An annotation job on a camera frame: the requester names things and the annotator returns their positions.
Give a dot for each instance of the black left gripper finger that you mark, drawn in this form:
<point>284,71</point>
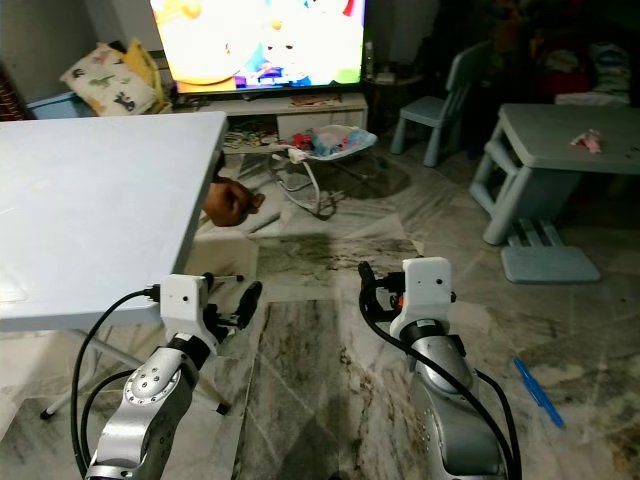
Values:
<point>247,305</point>

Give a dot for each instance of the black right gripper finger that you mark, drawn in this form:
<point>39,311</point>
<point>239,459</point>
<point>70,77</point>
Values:
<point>370,290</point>

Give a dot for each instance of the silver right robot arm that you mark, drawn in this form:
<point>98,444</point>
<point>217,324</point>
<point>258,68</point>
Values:
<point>460,420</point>

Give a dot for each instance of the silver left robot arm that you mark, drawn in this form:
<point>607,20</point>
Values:
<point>150,410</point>

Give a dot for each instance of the brown round plush toy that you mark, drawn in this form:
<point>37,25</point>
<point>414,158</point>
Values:
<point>235,203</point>

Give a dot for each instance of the baby bouncer seat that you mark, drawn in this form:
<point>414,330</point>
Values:
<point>335,142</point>

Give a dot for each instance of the light blue step stool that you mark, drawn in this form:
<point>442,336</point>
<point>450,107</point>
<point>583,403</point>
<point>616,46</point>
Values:
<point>550,262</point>

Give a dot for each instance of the white folding table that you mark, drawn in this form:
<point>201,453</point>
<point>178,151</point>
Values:
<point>100,200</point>

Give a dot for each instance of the blue plastic stick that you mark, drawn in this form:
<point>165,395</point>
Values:
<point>538,392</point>

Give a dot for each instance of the white television stand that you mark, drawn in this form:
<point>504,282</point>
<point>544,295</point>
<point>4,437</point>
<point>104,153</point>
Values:
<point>310,115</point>

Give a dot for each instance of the light blue kids chair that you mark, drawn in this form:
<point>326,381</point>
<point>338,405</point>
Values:
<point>445,105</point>

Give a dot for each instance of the grey blue kids table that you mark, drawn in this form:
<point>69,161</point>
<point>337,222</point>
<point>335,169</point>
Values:
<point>560,150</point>

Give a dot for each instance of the small pink toy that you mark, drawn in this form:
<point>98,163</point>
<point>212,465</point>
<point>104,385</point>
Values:
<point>588,143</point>

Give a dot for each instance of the yellow pillow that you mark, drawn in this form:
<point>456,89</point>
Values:
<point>145,65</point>

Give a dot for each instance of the white dinosaur print pillow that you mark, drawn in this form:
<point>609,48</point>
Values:
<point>110,80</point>

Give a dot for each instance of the flat screen television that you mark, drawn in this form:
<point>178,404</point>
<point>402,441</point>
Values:
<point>260,40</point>

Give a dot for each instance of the light blue storage box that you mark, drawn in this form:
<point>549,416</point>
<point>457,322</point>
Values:
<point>50,103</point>

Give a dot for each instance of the short red tiled pillar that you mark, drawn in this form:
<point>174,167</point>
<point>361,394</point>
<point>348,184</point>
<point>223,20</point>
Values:
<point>8,95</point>

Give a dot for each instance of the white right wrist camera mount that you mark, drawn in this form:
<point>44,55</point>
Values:
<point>425,290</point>

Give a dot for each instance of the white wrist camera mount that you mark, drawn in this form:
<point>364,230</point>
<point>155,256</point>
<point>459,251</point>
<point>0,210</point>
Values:
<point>185,305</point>
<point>425,290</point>

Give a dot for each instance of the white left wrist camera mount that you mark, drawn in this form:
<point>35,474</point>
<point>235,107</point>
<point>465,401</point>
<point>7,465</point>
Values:
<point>185,305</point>

